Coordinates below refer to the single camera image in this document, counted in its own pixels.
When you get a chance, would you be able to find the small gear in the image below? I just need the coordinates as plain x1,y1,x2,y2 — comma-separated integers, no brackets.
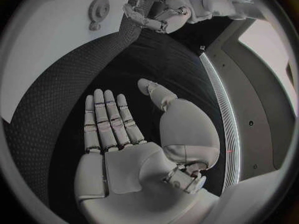
88,20,101,31

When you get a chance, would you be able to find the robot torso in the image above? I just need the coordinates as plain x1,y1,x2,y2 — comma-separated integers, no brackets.
198,18,299,193

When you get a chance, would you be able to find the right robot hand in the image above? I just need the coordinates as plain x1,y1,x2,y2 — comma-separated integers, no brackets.
73,78,221,224

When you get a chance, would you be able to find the large gear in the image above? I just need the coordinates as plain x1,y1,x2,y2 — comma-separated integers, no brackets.
88,0,111,22

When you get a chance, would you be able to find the white task board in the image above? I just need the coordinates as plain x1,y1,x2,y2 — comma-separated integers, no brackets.
0,0,141,124

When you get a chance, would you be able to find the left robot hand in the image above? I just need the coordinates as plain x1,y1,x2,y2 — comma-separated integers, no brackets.
123,0,193,34

